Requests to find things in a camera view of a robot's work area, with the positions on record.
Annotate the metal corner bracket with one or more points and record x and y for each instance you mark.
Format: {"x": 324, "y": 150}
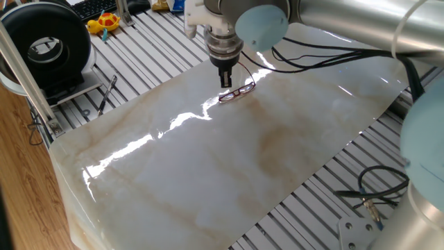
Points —
{"x": 56, "y": 127}

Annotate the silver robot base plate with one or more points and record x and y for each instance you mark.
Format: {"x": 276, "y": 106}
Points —
{"x": 357, "y": 232}

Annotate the red frame glasses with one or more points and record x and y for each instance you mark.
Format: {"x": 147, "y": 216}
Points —
{"x": 239, "y": 92}

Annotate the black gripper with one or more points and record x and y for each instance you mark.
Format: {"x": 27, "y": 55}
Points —
{"x": 223, "y": 62}

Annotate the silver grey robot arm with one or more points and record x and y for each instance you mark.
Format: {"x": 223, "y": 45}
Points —
{"x": 347, "y": 21}

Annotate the black keyboard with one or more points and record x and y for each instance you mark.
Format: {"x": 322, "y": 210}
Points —
{"x": 93, "y": 8}

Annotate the silver metal stand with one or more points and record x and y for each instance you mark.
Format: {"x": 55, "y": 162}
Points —
{"x": 123, "y": 14}

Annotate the white zip tie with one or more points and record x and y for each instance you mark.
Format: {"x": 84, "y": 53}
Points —
{"x": 402, "y": 24}

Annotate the yellow turtle toy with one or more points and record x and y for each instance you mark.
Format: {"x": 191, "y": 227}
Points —
{"x": 107, "y": 21}

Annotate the marble pattern table sheet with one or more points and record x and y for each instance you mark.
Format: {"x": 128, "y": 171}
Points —
{"x": 208, "y": 173}

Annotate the aluminium frame rail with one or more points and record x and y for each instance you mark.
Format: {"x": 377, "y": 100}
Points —
{"x": 27, "y": 80}

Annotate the black pen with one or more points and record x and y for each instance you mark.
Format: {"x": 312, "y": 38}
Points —
{"x": 105, "y": 95}

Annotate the yellow snack bag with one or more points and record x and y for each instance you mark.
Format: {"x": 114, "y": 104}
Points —
{"x": 159, "y": 5}

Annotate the black rounded object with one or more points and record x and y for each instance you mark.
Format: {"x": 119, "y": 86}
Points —
{"x": 138, "y": 5}

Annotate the blue white snack bag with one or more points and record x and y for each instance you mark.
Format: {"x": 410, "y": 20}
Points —
{"x": 177, "y": 5}

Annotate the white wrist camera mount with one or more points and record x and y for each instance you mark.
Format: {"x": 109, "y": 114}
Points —
{"x": 199, "y": 15}

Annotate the metal washer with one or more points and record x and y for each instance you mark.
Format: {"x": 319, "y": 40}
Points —
{"x": 83, "y": 113}

